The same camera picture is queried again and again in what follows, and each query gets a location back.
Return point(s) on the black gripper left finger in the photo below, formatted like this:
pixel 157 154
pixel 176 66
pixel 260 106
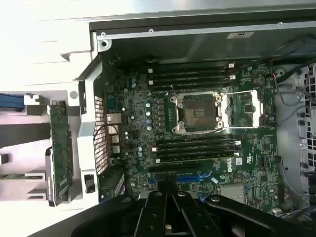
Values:
pixel 153 217

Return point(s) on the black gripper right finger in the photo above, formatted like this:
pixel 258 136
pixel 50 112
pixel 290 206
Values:
pixel 195 217

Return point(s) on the blue expansion slot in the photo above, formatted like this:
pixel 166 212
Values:
pixel 187 178

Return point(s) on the silver finned chipset heatsink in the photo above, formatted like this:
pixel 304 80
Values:
pixel 232 192

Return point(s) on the long black expansion slot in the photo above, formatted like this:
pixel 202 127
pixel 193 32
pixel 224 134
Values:
pixel 172 169

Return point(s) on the perforated metal slot cover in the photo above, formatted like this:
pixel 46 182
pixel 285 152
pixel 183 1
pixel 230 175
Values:
pixel 111 182

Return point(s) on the black rear panel latch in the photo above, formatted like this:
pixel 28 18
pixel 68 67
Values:
pixel 89 184

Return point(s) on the green Dell motherboard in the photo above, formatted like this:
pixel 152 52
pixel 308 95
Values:
pixel 259 148

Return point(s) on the CPU socket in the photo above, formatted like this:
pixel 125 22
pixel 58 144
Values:
pixel 197 113

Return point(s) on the metal socket cover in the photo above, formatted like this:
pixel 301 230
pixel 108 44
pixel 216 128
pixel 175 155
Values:
pixel 225 111

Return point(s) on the thin metal locking lever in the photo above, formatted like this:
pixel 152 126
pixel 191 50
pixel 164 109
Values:
pixel 174 90

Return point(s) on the metal disk bay cage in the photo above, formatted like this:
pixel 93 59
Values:
pixel 309 148

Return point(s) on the green RAM stick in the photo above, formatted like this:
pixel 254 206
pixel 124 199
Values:
pixel 12 175

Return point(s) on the silver coin cell battery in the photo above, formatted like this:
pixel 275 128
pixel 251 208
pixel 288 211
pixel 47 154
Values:
pixel 259 80

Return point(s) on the open grey PC case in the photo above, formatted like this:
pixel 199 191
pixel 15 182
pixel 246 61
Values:
pixel 138 47

